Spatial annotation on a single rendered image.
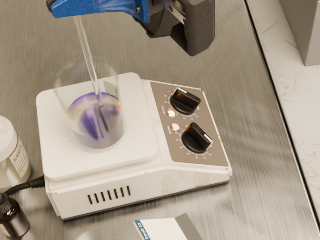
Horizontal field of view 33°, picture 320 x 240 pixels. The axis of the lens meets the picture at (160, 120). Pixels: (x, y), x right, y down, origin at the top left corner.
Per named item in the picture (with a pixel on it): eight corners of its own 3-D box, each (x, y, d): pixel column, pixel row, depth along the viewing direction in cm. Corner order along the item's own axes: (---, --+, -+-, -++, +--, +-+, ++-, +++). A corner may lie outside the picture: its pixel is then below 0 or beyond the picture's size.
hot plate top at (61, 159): (138, 75, 63) (137, 69, 63) (161, 158, 56) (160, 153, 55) (36, 96, 63) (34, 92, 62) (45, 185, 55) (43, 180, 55)
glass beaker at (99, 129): (69, 114, 60) (51, 60, 53) (126, 105, 60) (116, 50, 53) (71, 167, 56) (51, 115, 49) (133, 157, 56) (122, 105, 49)
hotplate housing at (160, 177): (203, 100, 71) (202, 57, 64) (233, 185, 63) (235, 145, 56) (32, 138, 69) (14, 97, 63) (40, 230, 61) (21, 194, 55)
